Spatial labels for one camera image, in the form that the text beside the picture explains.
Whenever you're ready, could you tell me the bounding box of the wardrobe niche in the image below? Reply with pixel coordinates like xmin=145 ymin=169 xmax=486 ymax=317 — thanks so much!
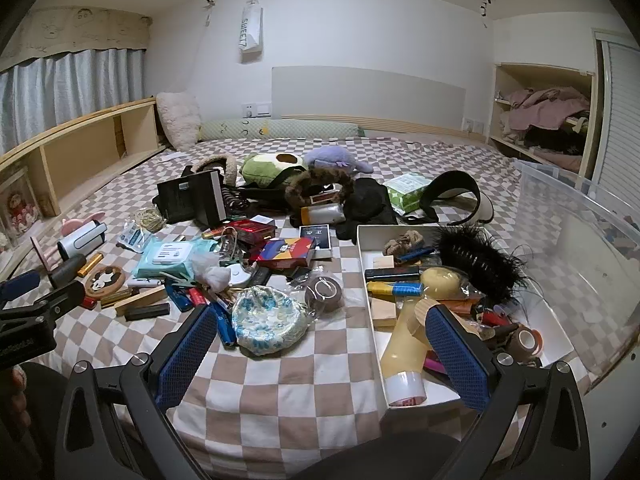
xmin=486 ymin=61 xmax=599 ymax=177

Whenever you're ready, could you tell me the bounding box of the rubber band bundle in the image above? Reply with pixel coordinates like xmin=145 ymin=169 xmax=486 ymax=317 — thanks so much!
xmin=131 ymin=209 xmax=167 ymax=234

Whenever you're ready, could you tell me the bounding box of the black feather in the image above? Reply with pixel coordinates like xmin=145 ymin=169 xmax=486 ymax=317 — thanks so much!
xmin=434 ymin=224 xmax=532 ymax=303

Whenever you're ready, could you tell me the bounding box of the black roller handle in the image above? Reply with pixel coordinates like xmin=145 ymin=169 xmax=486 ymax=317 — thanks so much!
xmin=49 ymin=254 xmax=89 ymax=290

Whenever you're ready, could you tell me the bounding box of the pink stand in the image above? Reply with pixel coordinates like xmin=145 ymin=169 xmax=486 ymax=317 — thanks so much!
xmin=29 ymin=236 xmax=62 ymax=273

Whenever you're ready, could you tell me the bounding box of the white hanging bag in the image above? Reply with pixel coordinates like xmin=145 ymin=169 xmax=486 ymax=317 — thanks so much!
xmin=238 ymin=0 xmax=264 ymax=64

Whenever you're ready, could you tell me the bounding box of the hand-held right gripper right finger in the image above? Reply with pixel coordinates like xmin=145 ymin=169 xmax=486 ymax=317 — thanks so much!
xmin=425 ymin=304 xmax=592 ymax=480

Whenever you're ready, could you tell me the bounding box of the white pink handheld device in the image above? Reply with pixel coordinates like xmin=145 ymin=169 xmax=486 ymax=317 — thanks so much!
xmin=56 ymin=219 xmax=109 ymax=262

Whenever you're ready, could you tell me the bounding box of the teal wet wipes pack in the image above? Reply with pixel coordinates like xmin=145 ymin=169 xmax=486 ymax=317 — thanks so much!
xmin=131 ymin=238 xmax=219 ymax=281

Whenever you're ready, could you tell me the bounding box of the framed doll picture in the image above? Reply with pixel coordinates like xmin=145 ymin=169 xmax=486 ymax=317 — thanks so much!
xmin=0 ymin=166 xmax=42 ymax=248

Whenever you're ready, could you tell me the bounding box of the white rectangular tray container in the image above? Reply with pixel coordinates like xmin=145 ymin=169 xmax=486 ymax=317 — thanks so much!
xmin=356 ymin=224 xmax=593 ymax=409

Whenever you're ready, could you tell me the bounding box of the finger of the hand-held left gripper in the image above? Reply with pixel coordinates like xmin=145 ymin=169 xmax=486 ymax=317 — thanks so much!
xmin=0 ymin=280 xmax=86 ymax=322
xmin=0 ymin=269 xmax=42 ymax=304

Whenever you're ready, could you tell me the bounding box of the purple plush toy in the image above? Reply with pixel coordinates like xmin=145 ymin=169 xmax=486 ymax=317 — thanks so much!
xmin=301 ymin=146 xmax=374 ymax=177

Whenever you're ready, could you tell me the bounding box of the dark framed card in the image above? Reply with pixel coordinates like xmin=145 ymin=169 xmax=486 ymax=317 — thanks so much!
xmin=299 ymin=224 xmax=334 ymax=262

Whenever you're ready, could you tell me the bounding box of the orange white tube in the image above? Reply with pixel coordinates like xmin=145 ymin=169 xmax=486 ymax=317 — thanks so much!
xmin=289 ymin=204 xmax=347 ymax=227

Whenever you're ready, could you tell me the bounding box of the beige curtain valance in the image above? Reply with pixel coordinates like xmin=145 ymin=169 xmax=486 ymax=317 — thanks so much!
xmin=0 ymin=6 xmax=152 ymax=72

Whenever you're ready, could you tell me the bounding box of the white fluffy pillow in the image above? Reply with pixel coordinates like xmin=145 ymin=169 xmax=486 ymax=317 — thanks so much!
xmin=155 ymin=91 xmax=202 ymax=152

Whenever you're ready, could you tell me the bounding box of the blue pen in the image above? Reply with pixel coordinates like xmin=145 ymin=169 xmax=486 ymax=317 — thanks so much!
xmin=214 ymin=299 xmax=237 ymax=349

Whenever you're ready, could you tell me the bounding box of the wooden bedside shelf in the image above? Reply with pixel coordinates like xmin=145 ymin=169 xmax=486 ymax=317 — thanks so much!
xmin=0 ymin=96 xmax=169 ymax=243

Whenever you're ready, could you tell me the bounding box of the person's left hand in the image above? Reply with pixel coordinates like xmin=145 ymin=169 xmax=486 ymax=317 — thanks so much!
xmin=0 ymin=366 xmax=30 ymax=431

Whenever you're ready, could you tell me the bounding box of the long green pillow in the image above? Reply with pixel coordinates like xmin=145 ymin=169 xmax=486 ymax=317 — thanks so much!
xmin=199 ymin=118 xmax=367 ymax=142

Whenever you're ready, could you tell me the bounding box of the beige rope knot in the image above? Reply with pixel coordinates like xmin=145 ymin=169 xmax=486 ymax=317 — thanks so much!
xmin=383 ymin=229 xmax=427 ymax=257

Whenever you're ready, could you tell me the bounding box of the square wooden block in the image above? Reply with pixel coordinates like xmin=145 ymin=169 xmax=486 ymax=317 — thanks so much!
xmin=370 ymin=299 xmax=399 ymax=329

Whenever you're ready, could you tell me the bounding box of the blue white packet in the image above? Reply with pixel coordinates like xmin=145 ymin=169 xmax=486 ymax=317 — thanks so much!
xmin=116 ymin=224 xmax=147 ymax=252

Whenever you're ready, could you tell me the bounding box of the round wooden cat coaster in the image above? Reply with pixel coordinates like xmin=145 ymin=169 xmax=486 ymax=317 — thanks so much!
xmin=83 ymin=265 xmax=127 ymax=297

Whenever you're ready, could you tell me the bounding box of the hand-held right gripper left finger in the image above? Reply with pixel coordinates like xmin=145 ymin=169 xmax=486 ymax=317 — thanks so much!
xmin=54 ymin=304 xmax=219 ymax=480

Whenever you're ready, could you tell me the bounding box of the black cloth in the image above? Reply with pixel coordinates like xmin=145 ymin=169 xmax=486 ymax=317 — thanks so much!
xmin=336 ymin=176 xmax=399 ymax=242

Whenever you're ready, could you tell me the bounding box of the short black bar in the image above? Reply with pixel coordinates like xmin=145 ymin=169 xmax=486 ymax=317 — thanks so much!
xmin=124 ymin=303 xmax=172 ymax=322

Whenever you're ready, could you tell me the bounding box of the orange leather pouch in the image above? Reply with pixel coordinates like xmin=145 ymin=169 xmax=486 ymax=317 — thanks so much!
xmin=434 ymin=299 xmax=482 ymax=317

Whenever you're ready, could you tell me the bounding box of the pile of clothes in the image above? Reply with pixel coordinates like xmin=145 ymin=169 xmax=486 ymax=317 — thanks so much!
xmin=499 ymin=86 xmax=592 ymax=157

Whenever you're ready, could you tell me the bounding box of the green avocado plush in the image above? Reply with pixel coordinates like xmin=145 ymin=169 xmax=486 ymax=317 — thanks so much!
xmin=241 ymin=152 xmax=307 ymax=190

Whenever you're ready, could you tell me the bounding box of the white round case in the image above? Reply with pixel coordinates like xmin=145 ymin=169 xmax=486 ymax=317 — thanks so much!
xmin=221 ymin=264 xmax=257 ymax=289

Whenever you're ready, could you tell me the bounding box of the black bar case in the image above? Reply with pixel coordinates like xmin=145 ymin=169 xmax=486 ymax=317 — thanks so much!
xmin=364 ymin=266 xmax=422 ymax=282

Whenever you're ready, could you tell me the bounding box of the white cotton ball bag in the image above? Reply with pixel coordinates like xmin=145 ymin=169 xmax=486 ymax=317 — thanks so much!
xmin=191 ymin=252 xmax=229 ymax=292

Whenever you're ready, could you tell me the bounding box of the brown tape roll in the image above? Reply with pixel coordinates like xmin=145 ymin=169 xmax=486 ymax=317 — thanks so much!
xmin=504 ymin=324 xmax=547 ymax=365

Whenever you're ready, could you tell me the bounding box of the beige fur headband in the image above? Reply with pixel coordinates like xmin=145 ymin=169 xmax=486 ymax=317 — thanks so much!
xmin=191 ymin=154 xmax=239 ymax=187

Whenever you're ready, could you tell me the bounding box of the blue floral shower cap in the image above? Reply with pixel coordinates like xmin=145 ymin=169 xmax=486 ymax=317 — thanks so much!
xmin=231 ymin=285 xmax=311 ymax=357

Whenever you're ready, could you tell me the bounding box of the cream plastic bottle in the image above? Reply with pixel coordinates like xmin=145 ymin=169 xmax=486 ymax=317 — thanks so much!
xmin=379 ymin=302 xmax=430 ymax=407

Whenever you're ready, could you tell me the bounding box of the grey curtain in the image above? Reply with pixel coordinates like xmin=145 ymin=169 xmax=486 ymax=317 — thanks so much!
xmin=0 ymin=47 xmax=149 ymax=157

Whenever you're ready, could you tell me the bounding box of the dark cloth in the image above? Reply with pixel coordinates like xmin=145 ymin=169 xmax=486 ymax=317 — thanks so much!
xmin=0 ymin=360 xmax=468 ymax=480

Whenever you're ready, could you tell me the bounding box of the green tissue pack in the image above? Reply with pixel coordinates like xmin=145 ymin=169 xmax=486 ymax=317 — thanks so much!
xmin=384 ymin=171 xmax=434 ymax=214

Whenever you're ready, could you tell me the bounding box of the brown bandage roll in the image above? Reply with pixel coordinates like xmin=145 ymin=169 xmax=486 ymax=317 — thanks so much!
xmin=304 ymin=267 xmax=347 ymax=318

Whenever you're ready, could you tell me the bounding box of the red blue yellow box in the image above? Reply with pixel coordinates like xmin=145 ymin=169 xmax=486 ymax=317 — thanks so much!
xmin=256 ymin=237 xmax=317 ymax=267

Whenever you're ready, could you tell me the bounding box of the yellow sponge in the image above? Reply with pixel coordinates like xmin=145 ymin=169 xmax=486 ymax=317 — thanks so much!
xmin=419 ymin=266 xmax=464 ymax=302

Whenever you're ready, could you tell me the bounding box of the leopard fur headband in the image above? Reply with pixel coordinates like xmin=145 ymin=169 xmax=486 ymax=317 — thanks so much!
xmin=284 ymin=166 xmax=357 ymax=209

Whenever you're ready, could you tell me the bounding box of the black book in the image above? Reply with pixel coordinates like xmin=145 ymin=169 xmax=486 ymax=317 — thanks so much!
xmin=191 ymin=168 xmax=229 ymax=227

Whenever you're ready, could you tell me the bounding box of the gold cylinder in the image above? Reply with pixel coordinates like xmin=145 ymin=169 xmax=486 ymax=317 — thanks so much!
xmin=76 ymin=251 xmax=107 ymax=277

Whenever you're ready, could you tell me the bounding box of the white louvre door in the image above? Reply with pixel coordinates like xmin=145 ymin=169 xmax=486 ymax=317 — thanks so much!
xmin=591 ymin=27 xmax=640 ymax=197

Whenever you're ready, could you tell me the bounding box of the black white sun visor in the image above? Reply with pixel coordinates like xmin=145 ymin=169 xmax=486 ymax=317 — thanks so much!
xmin=401 ymin=170 xmax=494 ymax=227

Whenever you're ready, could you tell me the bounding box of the white wall panel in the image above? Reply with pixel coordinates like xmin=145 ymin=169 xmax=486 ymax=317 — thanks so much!
xmin=271 ymin=65 xmax=468 ymax=129

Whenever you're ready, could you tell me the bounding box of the long wooden block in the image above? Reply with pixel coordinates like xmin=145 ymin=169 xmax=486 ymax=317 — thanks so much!
xmin=114 ymin=286 xmax=169 ymax=317

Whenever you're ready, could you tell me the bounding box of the clear plastic storage box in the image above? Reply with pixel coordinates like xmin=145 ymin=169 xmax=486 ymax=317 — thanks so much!
xmin=510 ymin=159 xmax=640 ymax=401

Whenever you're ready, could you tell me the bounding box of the yellow blue tube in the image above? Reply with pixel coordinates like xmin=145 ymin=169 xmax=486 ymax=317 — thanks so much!
xmin=366 ymin=281 xmax=427 ymax=299

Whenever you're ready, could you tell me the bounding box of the striped wooden oval board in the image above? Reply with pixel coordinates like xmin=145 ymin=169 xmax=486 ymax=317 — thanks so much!
xmin=411 ymin=296 xmax=448 ymax=338

